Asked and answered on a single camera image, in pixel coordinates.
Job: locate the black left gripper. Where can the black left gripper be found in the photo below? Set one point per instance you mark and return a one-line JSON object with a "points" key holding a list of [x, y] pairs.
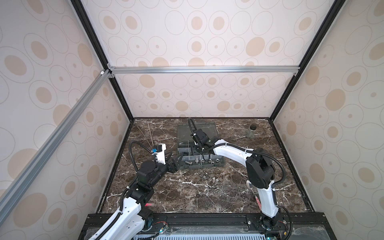
{"points": [[174, 166]]}

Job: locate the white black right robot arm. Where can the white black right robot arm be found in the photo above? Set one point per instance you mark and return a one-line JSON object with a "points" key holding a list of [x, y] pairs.
{"points": [[264, 171]]}

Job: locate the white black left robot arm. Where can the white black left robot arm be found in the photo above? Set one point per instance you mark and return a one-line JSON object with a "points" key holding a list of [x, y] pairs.
{"points": [[132, 216]]}

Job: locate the pile of nuts and screws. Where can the pile of nuts and screws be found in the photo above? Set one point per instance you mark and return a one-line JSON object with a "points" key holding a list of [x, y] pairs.
{"points": [[211, 179]]}

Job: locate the clear plastic organizer box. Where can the clear plastic organizer box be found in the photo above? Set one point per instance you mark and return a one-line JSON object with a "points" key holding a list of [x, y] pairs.
{"points": [[193, 140]]}

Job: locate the small glass jar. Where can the small glass jar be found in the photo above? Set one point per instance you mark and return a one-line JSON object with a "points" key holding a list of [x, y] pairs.
{"points": [[251, 131]]}

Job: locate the pink handled metal spoon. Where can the pink handled metal spoon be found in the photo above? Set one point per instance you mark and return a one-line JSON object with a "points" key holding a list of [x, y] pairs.
{"points": [[254, 190]]}

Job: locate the horizontal aluminium rail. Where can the horizontal aluminium rail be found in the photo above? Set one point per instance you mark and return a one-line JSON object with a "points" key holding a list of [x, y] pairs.
{"points": [[205, 69]]}

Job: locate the black base frame rail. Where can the black base frame rail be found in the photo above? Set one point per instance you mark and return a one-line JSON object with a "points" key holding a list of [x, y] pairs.
{"points": [[239, 226]]}

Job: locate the diagonal aluminium rail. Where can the diagonal aluminium rail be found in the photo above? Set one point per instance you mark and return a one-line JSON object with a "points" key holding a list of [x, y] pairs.
{"points": [[23, 181]]}

